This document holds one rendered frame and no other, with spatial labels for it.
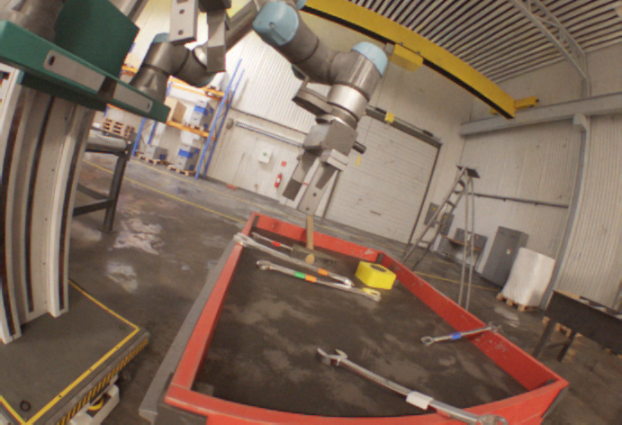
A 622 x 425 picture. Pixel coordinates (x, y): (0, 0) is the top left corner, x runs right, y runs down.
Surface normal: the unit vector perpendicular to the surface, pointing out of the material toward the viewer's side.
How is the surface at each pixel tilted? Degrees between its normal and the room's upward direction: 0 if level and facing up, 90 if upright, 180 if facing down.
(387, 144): 90
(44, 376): 0
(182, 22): 97
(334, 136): 91
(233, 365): 0
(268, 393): 0
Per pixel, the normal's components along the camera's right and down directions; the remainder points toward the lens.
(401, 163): 0.14, 0.07
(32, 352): 0.33, -0.95
